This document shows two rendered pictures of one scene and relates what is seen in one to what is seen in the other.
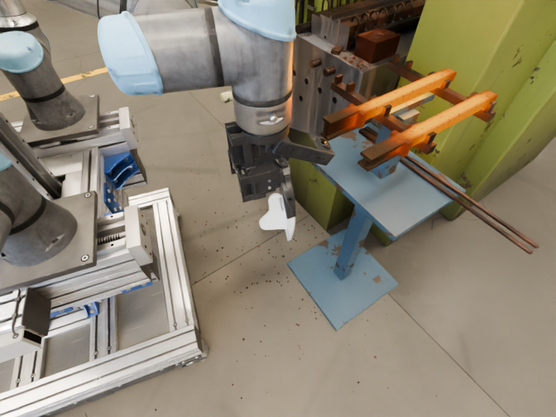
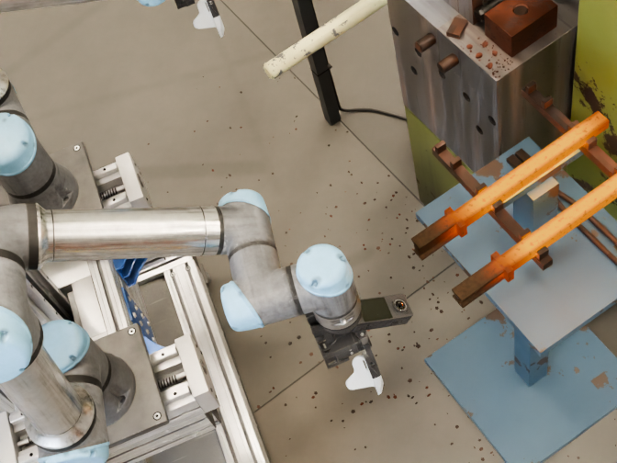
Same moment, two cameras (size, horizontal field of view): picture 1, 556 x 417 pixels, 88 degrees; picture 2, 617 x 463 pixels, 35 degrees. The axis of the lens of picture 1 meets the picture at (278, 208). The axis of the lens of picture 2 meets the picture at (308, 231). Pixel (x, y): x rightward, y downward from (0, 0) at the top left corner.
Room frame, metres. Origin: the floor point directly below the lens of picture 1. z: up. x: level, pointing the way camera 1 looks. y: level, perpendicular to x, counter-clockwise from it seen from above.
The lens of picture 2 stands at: (-0.33, -0.19, 2.51)
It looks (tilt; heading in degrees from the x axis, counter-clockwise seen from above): 58 degrees down; 17
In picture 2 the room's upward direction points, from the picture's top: 20 degrees counter-clockwise
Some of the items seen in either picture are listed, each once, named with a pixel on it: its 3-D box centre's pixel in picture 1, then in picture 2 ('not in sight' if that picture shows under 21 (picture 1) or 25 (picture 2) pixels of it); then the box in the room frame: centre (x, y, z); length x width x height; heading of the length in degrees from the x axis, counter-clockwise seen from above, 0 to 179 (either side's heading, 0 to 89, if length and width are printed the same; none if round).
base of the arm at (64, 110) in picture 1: (50, 103); (36, 185); (0.82, 0.71, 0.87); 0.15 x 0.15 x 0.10
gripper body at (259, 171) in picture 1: (260, 155); (339, 327); (0.34, 0.03, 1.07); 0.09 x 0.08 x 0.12; 111
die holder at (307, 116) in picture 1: (366, 87); (538, 28); (1.24, -0.40, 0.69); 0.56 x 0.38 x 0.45; 125
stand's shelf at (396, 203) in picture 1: (379, 172); (533, 240); (0.66, -0.32, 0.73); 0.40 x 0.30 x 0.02; 33
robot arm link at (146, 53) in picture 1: (165, 47); (260, 289); (0.33, 0.12, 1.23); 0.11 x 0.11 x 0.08; 13
